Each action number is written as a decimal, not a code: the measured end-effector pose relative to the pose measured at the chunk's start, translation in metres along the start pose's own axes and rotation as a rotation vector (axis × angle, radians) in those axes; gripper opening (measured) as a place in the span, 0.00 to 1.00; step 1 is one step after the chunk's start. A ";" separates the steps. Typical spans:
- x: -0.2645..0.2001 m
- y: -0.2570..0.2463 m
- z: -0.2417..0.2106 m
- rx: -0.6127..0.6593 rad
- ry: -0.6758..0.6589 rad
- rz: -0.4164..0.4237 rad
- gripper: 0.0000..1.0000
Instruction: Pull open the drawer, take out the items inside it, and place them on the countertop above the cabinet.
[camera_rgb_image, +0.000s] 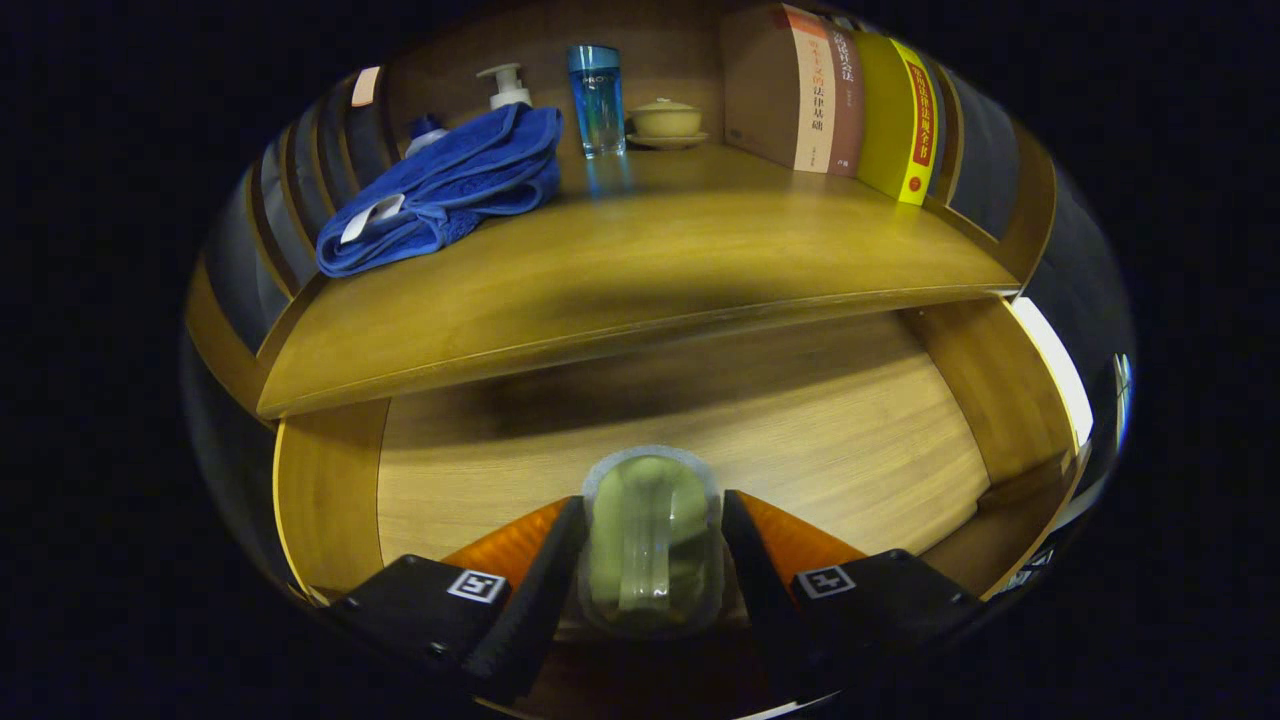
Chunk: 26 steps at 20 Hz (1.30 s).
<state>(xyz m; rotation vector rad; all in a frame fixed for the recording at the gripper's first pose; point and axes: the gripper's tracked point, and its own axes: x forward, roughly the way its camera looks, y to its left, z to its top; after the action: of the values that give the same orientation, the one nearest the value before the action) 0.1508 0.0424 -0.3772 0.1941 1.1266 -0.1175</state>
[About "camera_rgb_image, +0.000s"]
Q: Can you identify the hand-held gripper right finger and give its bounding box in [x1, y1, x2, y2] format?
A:
[720, 490, 986, 701]

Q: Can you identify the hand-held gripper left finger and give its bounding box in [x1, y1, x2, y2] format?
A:
[330, 495, 589, 706]

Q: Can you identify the green handled grey brush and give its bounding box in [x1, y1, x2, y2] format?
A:
[578, 445, 725, 639]

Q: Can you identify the wooden drawer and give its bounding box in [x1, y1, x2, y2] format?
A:
[272, 296, 1093, 716]

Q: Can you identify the wooden countertop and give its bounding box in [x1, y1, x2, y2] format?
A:
[255, 140, 1021, 419]

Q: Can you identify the blue folded towel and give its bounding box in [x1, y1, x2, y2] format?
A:
[316, 103, 564, 278]

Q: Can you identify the beige lidded teacup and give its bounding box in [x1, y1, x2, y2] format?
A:
[626, 97, 711, 151]

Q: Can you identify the small blue-capped bottle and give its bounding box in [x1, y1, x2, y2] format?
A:
[405, 113, 449, 158]

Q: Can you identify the brown book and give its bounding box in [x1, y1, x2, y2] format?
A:
[822, 20, 866, 179]

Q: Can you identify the yellow book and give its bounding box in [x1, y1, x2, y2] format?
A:
[855, 30, 939, 207]

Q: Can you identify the tan book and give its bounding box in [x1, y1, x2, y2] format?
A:
[720, 3, 836, 174]

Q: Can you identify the tall blue glass bottle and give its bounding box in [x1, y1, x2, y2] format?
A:
[568, 44, 627, 159]

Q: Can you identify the white pump bottle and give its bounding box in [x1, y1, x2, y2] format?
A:
[476, 63, 533, 111]

